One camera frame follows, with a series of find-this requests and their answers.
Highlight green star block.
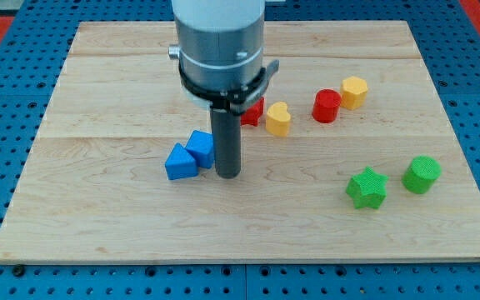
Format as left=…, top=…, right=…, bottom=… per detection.
left=346, top=166, right=389, bottom=209

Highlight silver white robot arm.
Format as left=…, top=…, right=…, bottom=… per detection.
left=169, top=0, right=266, bottom=105

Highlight light wooden board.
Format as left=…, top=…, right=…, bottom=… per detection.
left=0, top=21, right=480, bottom=265

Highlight red cylinder block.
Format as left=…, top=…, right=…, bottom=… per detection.
left=312, top=89, right=342, bottom=123

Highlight black clamp ring bracket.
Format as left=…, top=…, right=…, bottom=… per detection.
left=178, top=60, right=280, bottom=116

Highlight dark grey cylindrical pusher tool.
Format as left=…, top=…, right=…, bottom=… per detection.
left=210, top=109, right=241, bottom=179

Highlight blue triangle block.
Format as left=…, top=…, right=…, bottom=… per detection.
left=164, top=143, right=198, bottom=180

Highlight green cylinder block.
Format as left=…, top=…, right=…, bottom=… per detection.
left=402, top=156, right=442, bottom=194

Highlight red star block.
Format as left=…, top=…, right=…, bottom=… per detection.
left=241, top=97, right=265, bottom=127

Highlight yellow heart block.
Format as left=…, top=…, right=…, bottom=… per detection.
left=265, top=102, right=291, bottom=137

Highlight blue cube block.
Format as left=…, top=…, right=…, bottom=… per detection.
left=185, top=130, right=214, bottom=169

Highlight yellow hexagon block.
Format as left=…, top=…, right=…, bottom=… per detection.
left=341, top=76, right=368, bottom=110

